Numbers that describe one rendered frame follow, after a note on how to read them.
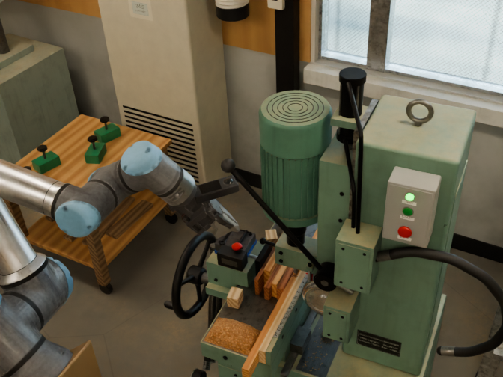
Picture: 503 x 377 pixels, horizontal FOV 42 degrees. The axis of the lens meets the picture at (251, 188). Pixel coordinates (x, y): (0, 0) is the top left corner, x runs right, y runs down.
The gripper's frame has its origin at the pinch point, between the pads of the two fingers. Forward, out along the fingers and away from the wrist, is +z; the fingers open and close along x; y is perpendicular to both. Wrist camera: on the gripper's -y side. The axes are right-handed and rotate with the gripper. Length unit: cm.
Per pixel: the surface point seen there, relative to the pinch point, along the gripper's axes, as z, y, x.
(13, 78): -2, 85, -204
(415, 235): 3, -36, 35
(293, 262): 20.3, -3.2, 3.5
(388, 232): 1.5, -32.0, 31.7
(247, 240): 16.9, 5.7, -11.9
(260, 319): 23.5, 13.6, 10.1
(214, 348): 15.8, 26.1, 15.2
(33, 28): 5, 76, -266
